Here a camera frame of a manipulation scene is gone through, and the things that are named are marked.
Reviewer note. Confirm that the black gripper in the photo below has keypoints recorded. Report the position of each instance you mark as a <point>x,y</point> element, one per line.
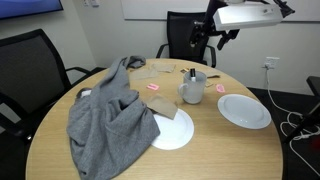
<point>200,30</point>

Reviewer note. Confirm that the white marker with black cap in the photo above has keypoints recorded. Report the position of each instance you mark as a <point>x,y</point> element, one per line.
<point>192,75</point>

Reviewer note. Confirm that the white ceramic mug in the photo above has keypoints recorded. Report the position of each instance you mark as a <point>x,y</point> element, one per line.
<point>192,92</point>

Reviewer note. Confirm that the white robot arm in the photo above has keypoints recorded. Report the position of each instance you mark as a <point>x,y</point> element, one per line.
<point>227,35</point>

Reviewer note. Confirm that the black mesh chair by door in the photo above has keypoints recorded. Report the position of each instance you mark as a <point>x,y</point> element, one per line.
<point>179,29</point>

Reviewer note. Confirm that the orange black tea packet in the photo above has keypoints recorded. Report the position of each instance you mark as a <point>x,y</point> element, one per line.
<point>184,70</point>

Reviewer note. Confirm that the large brown napkin front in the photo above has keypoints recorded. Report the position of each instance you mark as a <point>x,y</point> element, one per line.
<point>211,73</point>

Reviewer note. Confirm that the small brown sugar packet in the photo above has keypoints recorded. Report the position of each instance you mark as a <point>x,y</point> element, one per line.
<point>208,84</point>

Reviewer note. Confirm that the brown napkin right middle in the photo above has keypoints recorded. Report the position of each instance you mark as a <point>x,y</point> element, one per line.
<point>161,67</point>

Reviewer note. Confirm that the pink packet near plate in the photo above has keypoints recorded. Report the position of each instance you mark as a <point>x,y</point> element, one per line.
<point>220,88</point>

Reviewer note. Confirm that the pink packet near hoodie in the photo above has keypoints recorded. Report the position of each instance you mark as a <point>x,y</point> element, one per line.
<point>153,86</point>

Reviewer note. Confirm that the brown napkin beside hoodie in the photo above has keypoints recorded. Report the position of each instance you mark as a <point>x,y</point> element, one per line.
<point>143,74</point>

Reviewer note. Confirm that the brown napkin on plate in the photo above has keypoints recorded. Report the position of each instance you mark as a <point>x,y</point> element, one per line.
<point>162,105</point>

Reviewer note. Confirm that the white plate near robot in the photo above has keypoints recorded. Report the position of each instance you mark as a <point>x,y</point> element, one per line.
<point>244,111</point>

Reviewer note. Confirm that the white plate under napkin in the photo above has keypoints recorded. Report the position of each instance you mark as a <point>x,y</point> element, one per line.
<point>174,133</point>

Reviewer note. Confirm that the grey hoodie sweatshirt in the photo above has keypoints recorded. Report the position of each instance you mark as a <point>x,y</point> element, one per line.
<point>110,128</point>

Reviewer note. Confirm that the black mesh chair by screen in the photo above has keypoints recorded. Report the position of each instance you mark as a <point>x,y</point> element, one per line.
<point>32,78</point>

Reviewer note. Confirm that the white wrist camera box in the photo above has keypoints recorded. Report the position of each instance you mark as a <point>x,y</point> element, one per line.
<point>246,16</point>

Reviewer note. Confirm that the white wall outlet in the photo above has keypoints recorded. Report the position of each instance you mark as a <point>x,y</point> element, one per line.
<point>270,62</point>

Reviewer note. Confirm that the wall screen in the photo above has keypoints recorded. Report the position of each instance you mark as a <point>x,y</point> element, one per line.
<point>18,8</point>

